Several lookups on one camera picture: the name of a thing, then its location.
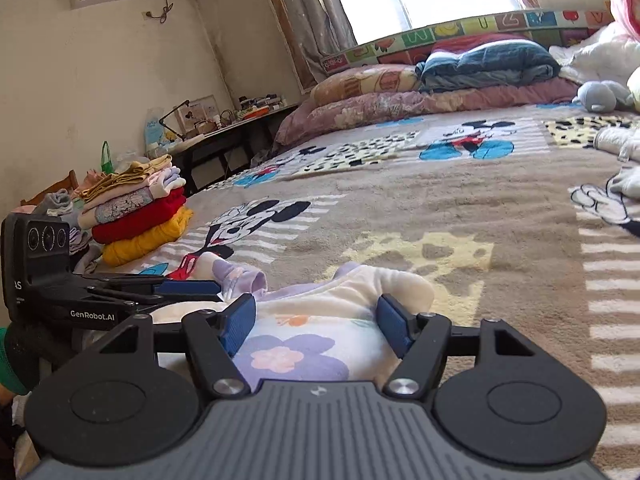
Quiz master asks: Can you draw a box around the wooden chair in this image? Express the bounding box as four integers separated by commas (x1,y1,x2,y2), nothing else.
20,170,81,207

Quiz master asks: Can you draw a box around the mauve floral pillow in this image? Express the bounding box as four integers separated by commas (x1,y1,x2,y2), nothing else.
274,77,581,148

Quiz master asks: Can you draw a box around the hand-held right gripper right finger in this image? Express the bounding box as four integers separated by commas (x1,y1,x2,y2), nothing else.
375,292,533,397

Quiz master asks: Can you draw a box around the pink rolled quilt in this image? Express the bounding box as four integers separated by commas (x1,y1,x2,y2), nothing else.
611,0,640,41

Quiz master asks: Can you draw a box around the printed cartoon blanket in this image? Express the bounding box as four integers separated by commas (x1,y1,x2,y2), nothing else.
15,102,640,480

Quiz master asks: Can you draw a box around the maroon folded blanket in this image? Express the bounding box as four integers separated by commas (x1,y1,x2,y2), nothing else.
430,33,523,56

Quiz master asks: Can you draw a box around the colourful letter headboard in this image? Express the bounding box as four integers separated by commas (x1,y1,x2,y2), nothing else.
320,8,616,78

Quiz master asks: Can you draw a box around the blue folded quilt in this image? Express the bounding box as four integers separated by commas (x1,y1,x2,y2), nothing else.
415,40,562,94

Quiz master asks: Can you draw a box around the cream floral pajama garment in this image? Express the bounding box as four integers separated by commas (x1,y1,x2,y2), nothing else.
150,252,436,393

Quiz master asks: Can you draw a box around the black desk lamp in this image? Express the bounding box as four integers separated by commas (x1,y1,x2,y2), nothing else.
159,100,191,136

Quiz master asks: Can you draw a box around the dark desk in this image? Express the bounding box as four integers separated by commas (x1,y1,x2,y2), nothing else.
170,105,301,186

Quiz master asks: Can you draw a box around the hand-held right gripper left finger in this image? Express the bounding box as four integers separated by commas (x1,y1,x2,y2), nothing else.
97,292,258,397

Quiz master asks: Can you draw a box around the hanging power cable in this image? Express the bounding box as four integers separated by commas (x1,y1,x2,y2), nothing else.
142,0,173,24

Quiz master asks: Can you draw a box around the pink lavender folded garment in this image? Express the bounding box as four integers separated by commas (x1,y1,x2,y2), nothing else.
150,166,187,198

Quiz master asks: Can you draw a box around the white pillow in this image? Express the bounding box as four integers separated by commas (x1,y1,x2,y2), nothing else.
549,22,640,86

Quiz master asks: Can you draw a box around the beige folded sweatshirt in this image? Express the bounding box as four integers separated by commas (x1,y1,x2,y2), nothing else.
77,185,171,229

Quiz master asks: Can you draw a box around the patterned curtain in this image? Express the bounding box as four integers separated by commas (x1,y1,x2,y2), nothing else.
255,0,358,91

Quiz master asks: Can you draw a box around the orange floral pillow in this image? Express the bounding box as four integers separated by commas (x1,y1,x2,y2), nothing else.
310,64,423,108

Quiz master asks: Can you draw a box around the red folded sweater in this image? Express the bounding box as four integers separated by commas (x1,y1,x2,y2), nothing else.
91,194,188,245

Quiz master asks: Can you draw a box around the yellow folded sweater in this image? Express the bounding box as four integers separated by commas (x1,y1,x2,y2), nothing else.
101,208,195,267

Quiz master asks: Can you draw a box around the grey plush toy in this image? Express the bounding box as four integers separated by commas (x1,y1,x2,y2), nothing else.
572,80,636,112

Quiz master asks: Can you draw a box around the cardboard picture box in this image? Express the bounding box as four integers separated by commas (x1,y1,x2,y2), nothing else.
182,95,221,133

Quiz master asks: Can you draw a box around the mustard folded garment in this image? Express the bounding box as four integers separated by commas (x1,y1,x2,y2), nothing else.
75,155,173,201

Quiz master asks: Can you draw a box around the white quilted garment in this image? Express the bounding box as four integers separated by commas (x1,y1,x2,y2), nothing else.
595,126,640,163

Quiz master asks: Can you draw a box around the blue and white packet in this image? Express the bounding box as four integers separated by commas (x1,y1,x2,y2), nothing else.
144,107,168,158

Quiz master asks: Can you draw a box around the pale grey cloth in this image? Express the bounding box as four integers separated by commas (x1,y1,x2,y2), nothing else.
607,165,640,200

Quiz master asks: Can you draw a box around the pile of loose clothes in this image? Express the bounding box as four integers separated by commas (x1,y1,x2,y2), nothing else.
20,170,108,261

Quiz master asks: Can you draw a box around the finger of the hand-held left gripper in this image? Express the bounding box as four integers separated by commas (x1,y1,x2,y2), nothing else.
75,272,224,311

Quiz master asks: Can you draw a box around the grey printed folded garment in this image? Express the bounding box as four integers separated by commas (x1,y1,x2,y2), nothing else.
95,194,155,223

